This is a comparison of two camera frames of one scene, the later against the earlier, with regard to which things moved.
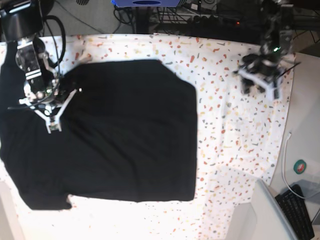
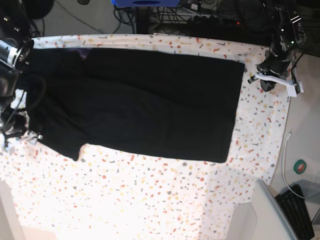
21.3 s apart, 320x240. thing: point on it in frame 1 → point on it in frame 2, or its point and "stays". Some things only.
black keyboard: (296, 211) stays
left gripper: (48, 93) → (14, 124)
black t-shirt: (130, 133) → (133, 104)
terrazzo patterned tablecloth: (239, 135) stays
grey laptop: (273, 222) stays
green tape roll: (299, 166) stays
